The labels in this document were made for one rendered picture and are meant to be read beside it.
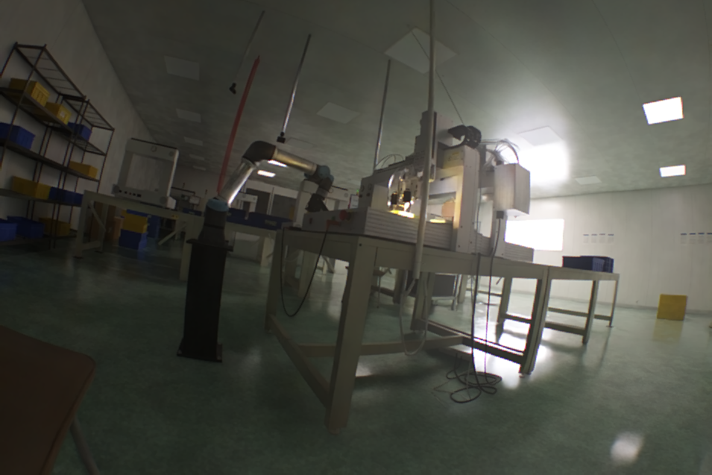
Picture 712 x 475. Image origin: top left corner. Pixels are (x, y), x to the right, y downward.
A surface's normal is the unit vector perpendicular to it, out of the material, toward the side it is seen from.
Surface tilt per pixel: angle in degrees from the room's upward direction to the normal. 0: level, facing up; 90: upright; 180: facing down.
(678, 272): 90
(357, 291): 90
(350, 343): 90
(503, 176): 90
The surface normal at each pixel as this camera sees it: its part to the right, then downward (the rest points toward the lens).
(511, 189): -0.87, -0.20
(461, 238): 0.47, -0.05
